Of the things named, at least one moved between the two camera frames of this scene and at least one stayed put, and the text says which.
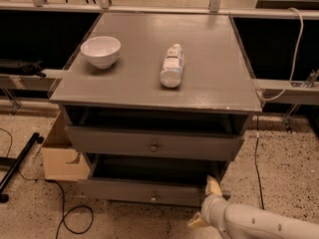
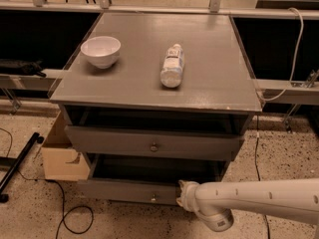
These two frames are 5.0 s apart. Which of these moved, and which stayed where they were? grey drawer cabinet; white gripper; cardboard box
Moved: white gripper
Stayed: grey drawer cabinet; cardboard box
